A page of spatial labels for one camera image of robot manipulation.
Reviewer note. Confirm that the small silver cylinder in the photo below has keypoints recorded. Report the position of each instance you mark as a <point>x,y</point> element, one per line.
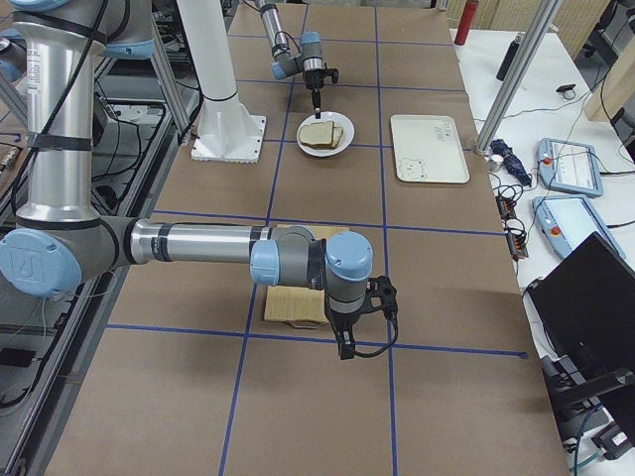
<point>494,163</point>

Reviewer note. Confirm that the folded dark umbrella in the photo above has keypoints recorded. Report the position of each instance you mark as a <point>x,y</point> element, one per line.
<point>512,164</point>

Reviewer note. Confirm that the white round plate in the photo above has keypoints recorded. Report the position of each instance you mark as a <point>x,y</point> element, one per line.
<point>338,120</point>

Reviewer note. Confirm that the bread slice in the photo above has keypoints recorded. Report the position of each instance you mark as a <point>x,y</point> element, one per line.
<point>317,135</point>
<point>337,133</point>

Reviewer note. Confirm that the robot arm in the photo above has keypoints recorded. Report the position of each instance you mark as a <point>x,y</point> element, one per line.
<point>62,241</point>
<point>308,61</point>

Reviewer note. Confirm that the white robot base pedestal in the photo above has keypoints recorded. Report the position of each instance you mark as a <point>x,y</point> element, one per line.
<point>226,131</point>

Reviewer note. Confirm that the aluminium frame post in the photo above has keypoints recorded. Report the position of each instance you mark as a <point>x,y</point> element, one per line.
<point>532,40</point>

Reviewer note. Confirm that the red bottle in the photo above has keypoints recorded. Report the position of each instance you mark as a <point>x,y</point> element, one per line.
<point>465,21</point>

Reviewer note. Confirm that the far teach pendant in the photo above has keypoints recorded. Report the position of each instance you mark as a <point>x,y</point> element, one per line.
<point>569,167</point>

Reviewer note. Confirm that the black laptop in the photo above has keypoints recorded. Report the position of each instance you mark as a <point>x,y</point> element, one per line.
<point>587,306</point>

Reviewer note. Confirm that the wooden cutting board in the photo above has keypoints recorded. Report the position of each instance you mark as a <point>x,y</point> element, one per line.
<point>291,301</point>

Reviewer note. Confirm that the near teach pendant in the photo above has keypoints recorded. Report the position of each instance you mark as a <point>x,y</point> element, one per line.
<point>567,220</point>

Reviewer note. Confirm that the black bottle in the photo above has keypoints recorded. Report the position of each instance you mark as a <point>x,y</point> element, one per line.
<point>509,56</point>

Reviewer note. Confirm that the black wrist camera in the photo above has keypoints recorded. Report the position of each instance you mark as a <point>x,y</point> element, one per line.
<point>331,73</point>

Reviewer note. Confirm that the teach pendant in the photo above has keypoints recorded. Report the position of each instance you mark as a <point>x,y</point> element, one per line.
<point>569,167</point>
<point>567,220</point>

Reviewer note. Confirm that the cream bear serving tray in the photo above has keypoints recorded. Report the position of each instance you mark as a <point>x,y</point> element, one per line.
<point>427,149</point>

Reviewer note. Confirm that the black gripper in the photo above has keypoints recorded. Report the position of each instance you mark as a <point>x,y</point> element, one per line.
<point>314,79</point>
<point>341,320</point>

